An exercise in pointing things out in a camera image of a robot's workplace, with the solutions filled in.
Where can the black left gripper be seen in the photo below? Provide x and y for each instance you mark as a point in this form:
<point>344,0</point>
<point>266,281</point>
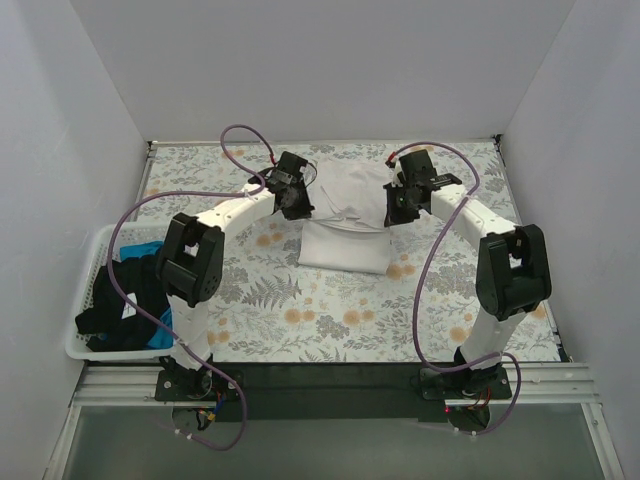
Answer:
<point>296,206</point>

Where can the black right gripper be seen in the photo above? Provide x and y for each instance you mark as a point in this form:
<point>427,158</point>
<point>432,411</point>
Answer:
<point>397,209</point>

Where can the white t shirt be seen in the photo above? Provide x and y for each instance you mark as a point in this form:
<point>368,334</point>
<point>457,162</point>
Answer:
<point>346,231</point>

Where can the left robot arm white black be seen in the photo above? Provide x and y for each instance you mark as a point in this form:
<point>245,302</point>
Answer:
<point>190,263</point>

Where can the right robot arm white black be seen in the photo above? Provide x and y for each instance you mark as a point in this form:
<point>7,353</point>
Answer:
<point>512,275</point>

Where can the black t shirt in basket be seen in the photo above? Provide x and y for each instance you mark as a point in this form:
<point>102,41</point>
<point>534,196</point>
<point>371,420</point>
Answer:
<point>111,324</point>

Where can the white plastic laundry basket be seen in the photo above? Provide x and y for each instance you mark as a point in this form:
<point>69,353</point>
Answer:
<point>129,234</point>

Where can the blue t shirt in basket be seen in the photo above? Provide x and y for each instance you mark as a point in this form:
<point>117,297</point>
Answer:
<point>161,339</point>

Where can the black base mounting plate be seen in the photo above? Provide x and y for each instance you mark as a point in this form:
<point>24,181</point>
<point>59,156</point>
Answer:
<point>315,391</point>

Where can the aluminium front rail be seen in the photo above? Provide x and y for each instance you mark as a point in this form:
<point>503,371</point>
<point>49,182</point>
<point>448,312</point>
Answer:
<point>552,432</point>

